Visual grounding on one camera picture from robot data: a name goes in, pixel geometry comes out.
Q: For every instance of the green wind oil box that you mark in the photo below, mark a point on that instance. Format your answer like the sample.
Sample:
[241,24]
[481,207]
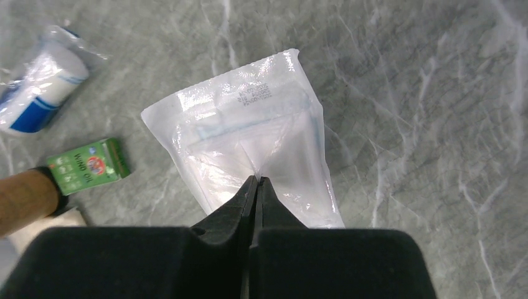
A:
[88,166]

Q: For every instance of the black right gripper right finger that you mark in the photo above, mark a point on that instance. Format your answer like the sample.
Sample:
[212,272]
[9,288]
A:
[289,260]

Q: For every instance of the white blue bandage roll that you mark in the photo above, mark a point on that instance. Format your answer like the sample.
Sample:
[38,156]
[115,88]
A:
[39,85]

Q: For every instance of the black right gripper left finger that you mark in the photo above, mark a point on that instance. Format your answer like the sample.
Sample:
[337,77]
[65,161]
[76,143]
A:
[139,262]

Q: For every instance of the brown bottle orange cap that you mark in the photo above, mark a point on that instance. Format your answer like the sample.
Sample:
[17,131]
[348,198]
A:
[27,197]

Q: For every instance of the white gauze packet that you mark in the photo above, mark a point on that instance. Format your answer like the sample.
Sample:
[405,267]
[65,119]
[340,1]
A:
[263,119]

